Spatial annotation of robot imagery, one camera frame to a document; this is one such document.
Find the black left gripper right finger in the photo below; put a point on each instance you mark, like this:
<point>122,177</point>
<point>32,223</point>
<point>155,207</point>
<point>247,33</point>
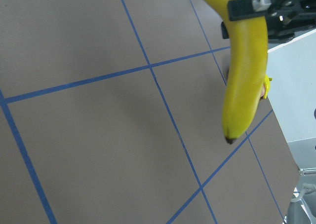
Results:
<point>243,9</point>

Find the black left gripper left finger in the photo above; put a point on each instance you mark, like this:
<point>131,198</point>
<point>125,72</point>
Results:
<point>225,34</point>

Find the yellow banana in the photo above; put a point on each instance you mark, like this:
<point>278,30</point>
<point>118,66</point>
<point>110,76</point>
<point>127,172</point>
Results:
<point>266,87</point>
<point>247,71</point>

